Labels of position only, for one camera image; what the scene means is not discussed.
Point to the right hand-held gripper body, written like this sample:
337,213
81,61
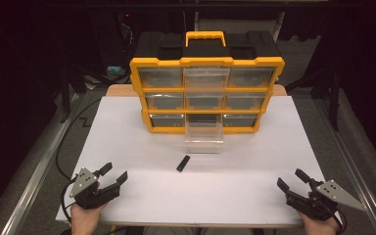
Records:
319,202

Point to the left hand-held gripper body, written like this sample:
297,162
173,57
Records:
84,184

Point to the small black bar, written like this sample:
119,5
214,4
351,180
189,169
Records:
183,163

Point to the pulled-out clear plastic drawer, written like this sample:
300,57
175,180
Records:
204,143

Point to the person's right hand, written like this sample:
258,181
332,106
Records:
321,227

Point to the person's left hand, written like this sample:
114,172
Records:
84,220

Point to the white board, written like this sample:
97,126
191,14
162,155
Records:
192,196

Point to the black stand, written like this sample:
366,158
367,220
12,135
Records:
334,98
66,94

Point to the small teal object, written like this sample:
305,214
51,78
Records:
115,70

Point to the row of closed clear drawers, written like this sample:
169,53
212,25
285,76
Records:
161,77

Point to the yellow and black organizer cabinet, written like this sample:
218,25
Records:
205,61

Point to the aluminium floor rail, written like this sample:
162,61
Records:
36,176
355,169

